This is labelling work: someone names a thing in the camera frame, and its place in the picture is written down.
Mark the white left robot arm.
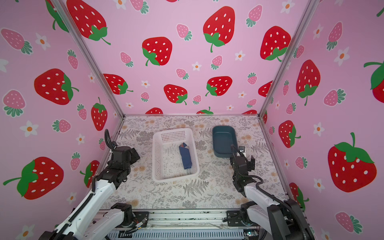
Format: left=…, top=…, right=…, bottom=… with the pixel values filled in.
left=39, top=147, right=140, bottom=240

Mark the black corrugated right cable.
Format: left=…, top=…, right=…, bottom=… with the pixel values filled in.
left=230, top=144, right=310, bottom=240

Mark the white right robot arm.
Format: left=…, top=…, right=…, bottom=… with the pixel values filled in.
left=230, top=155, right=315, bottom=240

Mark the dark blue paper napkin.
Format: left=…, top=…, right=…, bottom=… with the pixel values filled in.
left=179, top=143, right=192, bottom=170

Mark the teal plastic tray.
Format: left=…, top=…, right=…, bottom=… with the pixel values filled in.
left=213, top=126, right=238, bottom=158

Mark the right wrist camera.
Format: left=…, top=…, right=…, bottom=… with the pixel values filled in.
left=238, top=146, right=247, bottom=157

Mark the white perforated plastic basket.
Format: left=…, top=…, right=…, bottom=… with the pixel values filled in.
left=152, top=128, right=200, bottom=183

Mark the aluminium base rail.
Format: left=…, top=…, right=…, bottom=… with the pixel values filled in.
left=104, top=209, right=274, bottom=240

